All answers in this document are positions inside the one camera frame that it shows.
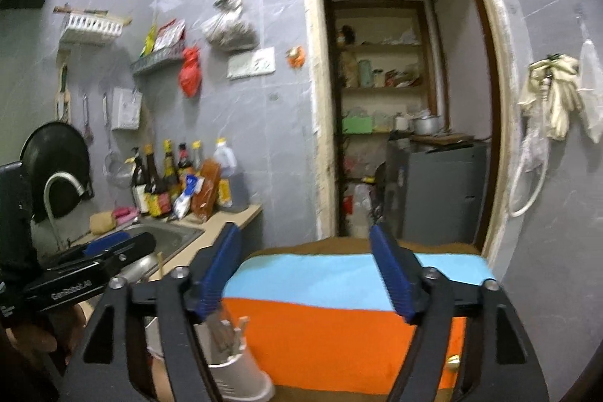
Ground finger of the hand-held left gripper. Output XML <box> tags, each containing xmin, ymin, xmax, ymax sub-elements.
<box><xmin>82</xmin><ymin>231</ymin><xmax>135</xmax><ymax>259</ymax></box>
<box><xmin>101</xmin><ymin>233</ymin><xmax>157</xmax><ymax>277</ymax></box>

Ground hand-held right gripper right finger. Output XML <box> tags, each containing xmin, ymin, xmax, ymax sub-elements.
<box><xmin>369</xmin><ymin>223</ymin><xmax>550</xmax><ymax>402</ymax></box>

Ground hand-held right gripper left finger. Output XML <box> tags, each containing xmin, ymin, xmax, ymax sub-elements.
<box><xmin>59</xmin><ymin>222</ymin><xmax>244</xmax><ymax>402</ymax></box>

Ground white plastic utensil holder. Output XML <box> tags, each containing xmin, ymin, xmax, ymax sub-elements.
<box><xmin>145</xmin><ymin>312</ymin><xmax>277</xmax><ymax>402</ymax></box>

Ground person's left hand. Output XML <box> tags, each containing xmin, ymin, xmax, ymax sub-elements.
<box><xmin>7</xmin><ymin>302</ymin><xmax>88</xmax><ymax>366</ymax></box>

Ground yellow sponge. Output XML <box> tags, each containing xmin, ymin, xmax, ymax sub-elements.
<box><xmin>89</xmin><ymin>212</ymin><xmax>118</xmax><ymax>234</ymax></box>

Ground pink cloth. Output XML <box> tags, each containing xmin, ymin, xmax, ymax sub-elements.
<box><xmin>113</xmin><ymin>206</ymin><xmax>139</xmax><ymax>225</ymax></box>

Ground steel sink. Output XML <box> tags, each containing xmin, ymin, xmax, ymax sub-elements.
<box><xmin>118</xmin><ymin>220</ymin><xmax>207</xmax><ymax>285</ymax></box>

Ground dark pump sauce bottle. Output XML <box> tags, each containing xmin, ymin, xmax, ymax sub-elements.
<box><xmin>125</xmin><ymin>148</ymin><xmax>152</xmax><ymax>214</ymax></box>

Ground large dark soy sauce bottle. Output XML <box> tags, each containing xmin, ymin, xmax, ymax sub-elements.
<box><xmin>142</xmin><ymin>144</ymin><xmax>173</xmax><ymax>218</ymax></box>

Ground blue white packet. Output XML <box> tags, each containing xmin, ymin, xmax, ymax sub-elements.
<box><xmin>172</xmin><ymin>173</ymin><xmax>205</xmax><ymax>219</ymax></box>

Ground orange blue brown striped cloth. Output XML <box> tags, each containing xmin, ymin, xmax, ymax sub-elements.
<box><xmin>151</xmin><ymin>237</ymin><xmax>500</xmax><ymax>402</ymax></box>

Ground metal faucet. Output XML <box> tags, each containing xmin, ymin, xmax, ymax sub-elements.
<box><xmin>43</xmin><ymin>173</ymin><xmax>88</xmax><ymax>252</ymax></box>

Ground clear plastic jug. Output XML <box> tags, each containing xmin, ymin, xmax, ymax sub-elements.
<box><xmin>343</xmin><ymin>183</ymin><xmax>378</xmax><ymax>238</ymax></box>

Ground orange seasoning packet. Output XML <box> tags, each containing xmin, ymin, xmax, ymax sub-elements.
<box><xmin>191</xmin><ymin>159</ymin><xmax>222</xmax><ymax>221</ymax></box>

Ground yellow label sauce bottle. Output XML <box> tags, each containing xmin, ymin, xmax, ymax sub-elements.
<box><xmin>161</xmin><ymin>139</ymin><xmax>182</xmax><ymax>200</ymax></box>

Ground large cooking oil jug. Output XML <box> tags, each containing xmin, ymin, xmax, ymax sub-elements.
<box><xmin>213</xmin><ymin>138</ymin><xmax>250</xmax><ymax>213</ymax></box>

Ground black wok pan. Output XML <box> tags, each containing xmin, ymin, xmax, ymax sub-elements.
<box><xmin>19</xmin><ymin>121</ymin><xmax>92</xmax><ymax>224</ymax></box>

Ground grey appliance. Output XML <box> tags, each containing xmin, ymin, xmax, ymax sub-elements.
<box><xmin>384</xmin><ymin>137</ymin><xmax>488</xmax><ymax>243</ymax></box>

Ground red cap sauce bottle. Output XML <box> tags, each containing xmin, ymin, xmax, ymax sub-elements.
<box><xmin>176</xmin><ymin>143</ymin><xmax>195</xmax><ymax>177</ymax></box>

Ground wooden cutting board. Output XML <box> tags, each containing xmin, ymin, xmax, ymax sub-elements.
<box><xmin>410</xmin><ymin>133</ymin><xmax>491</xmax><ymax>147</ymax></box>

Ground hanging kitchen knife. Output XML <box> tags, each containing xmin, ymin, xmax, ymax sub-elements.
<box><xmin>54</xmin><ymin>58</ymin><xmax>73</xmax><ymax>123</ymax></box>

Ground metal pot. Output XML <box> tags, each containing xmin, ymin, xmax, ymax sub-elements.
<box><xmin>412</xmin><ymin>115</ymin><xmax>444</xmax><ymax>135</ymax></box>

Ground green box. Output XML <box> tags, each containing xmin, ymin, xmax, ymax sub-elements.
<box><xmin>341</xmin><ymin>116</ymin><xmax>374</xmax><ymax>134</ymax></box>

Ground red plastic bag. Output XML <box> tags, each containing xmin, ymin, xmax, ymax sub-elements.
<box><xmin>178</xmin><ymin>45</ymin><xmax>204</xmax><ymax>98</ymax></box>

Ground wooden pantry shelf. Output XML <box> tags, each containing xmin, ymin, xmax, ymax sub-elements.
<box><xmin>323</xmin><ymin>0</ymin><xmax>446</xmax><ymax>238</ymax></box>

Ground yellow snack packet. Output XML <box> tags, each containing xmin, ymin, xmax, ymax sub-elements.
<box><xmin>141</xmin><ymin>23</ymin><xmax>157</xmax><ymax>57</ymax></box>

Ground white plastic basket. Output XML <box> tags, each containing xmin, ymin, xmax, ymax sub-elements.
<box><xmin>59</xmin><ymin>13</ymin><xmax>124</xmax><ymax>47</ymax></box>

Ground red white seasoning packets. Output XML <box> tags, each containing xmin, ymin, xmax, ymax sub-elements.
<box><xmin>155</xmin><ymin>18</ymin><xmax>187</xmax><ymax>52</ymax></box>

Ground clear bag of dried goods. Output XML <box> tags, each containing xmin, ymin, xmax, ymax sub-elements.
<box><xmin>202</xmin><ymin>0</ymin><xmax>260</xmax><ymax>53</ymax></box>

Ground cream rubber gloves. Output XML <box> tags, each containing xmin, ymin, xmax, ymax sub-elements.
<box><xmin>518</xmin><ymin>53</ymin><xmax>585</xmax><ymax>141</ymax></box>

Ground white mesh bag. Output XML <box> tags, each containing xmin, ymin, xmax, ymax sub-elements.
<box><xmin>575</xmin><ymin>9</ymin><xmax>603</xmax><ymax>144</ymax></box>

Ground wire mesh strainer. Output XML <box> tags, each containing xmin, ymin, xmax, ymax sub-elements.
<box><xmin>101</xmin><ymin>96</ymin><xmax>135</xmax><ymax>190</ymax></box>

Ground white wall box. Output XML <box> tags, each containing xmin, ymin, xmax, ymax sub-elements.
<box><xmin>110</xmin><ymin>86</ymin><xmax>143</xmax><ymax>131</ymax></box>

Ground white hose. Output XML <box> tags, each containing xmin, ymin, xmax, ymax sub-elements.
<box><xmin>509</xmin><ymin>67</ymin><xmax>549</xmax><ymax>217</ymax></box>

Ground grey wall rack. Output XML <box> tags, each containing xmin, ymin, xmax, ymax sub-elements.
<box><xmin>131</xmin><ymin>41</ymin><xmax>187</xmax><ymax>77</ymax></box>

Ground worn door frame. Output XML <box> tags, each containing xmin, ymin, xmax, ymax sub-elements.
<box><xmin>299</xmin><ymin>0</ymin><xmax>519</xmax><ymax>261</ymax></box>

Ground white wall outlet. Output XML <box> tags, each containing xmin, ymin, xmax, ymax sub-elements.
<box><xmin>227</xmin><ymin>47</ymin><xmax>276</xmax><ymax>80</ymax></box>

